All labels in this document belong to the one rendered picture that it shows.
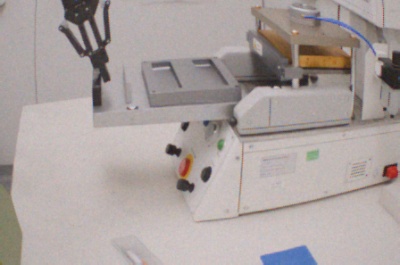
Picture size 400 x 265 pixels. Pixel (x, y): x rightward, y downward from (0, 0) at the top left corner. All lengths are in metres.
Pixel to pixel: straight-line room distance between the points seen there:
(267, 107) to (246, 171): 0.12
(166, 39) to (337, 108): 1.65
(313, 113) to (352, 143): 0.13
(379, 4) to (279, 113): 0.35
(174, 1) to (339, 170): 1.63
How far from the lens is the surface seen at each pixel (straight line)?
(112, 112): 1.01
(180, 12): 2.59
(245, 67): 1.26
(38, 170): 1.29
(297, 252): 0.97
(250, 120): 1.00
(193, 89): 1.02
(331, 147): 1.08
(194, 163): 1.16
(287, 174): 1.06
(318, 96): 1.03
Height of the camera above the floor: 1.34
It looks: 22 degrees down
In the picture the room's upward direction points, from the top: straight up
